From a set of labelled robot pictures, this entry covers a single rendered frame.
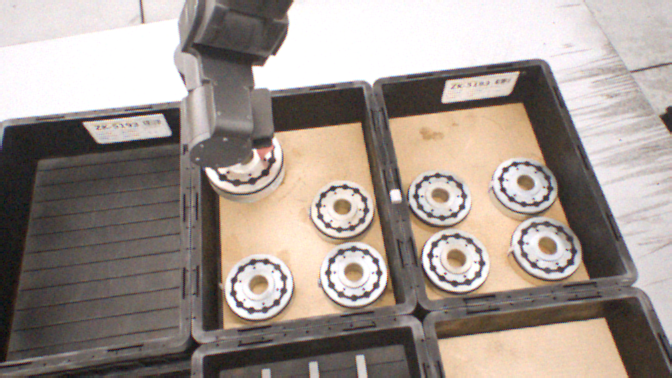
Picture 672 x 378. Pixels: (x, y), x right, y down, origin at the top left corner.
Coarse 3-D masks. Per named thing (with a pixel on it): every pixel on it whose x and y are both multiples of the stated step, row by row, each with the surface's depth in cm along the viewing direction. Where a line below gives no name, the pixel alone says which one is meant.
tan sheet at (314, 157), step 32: (320, 128) 98; (352, 128) 98; (288, 160) 95; (320, 160) 94; (352, 160) 94; (288, 192) 92; (224, 224) 89; (256, 224) 89; (288, 224) 89; (224, 256) 86; (288, 256) 86; (320, 256) 86; (384, 256) 86; (256, 288) 84; (320, 288) 83; (224, 320) 81
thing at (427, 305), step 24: (432, 72) 91; (456, 72) 91; (480, 72) 91; (552, 72) 90; (552, 96) 88; (384, 120) 88; (384, 144) 84; (576, 144) 83; (600, 192) 79; (408, 216) 78; (408, 240) 76; (624, 264) 74; (528, 288) 73; (552, 288) 73; (576, 288) 73; (600, 288) 73
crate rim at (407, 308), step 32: (288, 96) 89; (384, 160) 83; (192, 192) 80; (384, 192) 80; (192, 224) 78; (192, 256) 76; (192, 288) 73; (192, 320) 71; (288, 320) 71; (320, 320) 71; (352, 320) 71
